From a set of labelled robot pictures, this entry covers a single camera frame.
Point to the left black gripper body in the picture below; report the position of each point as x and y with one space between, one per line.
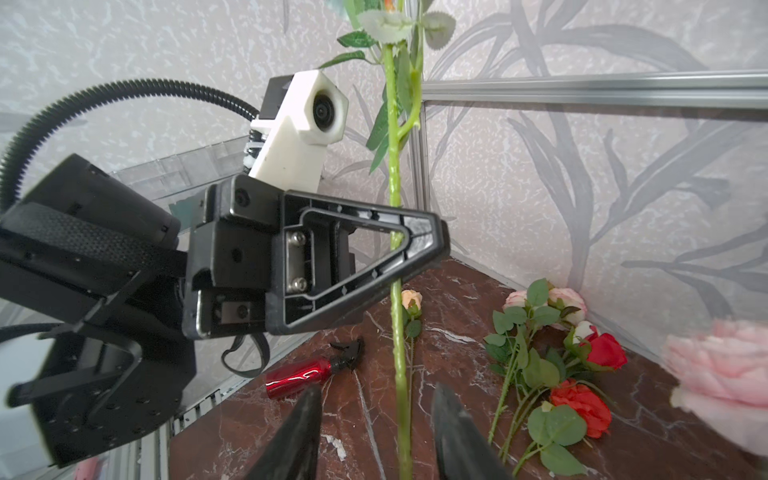
228 272

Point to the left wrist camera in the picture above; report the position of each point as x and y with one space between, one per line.
301 116

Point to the peach rose bud stem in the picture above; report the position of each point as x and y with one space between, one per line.
412 309

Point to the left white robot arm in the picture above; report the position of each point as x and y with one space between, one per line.
125 307

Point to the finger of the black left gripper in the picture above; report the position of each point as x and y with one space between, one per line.
319 283

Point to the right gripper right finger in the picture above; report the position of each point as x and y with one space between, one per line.
461 450

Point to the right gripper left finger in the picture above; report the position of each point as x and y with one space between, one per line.
293 451

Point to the light pink rose stem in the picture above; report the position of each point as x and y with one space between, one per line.
722 379

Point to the clear plastic tray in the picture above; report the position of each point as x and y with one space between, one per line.
172 182

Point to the small red rose spray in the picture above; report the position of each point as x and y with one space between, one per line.
547 353

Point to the red handheld tool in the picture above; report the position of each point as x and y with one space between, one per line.
293 378

